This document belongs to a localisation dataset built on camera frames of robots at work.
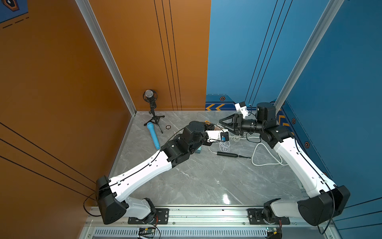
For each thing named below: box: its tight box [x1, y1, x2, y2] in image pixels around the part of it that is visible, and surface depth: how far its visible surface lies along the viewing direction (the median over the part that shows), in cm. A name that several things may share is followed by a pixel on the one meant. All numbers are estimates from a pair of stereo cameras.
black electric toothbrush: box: [216, 151, 252, 159], surface depth 96 cm
